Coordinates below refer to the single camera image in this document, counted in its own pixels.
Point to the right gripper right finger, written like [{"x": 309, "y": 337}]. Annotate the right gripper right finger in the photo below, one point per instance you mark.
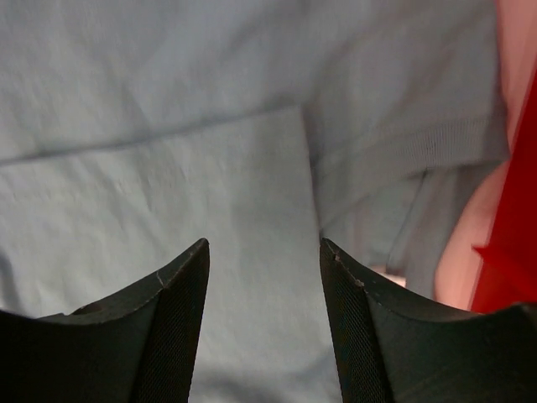
[{"x": 392, "y": 345}]

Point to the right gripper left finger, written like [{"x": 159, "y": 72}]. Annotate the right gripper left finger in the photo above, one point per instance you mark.
[{"x": 136, "y": 345}]

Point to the blue-grey t-shirt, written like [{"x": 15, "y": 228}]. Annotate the blue-grey t-shirt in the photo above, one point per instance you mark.
[{"x": 130, "y": 129}]

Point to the red plastic bin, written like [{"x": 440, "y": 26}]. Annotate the red plastic bin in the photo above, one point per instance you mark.
[{"x": 508, "y": 273}]

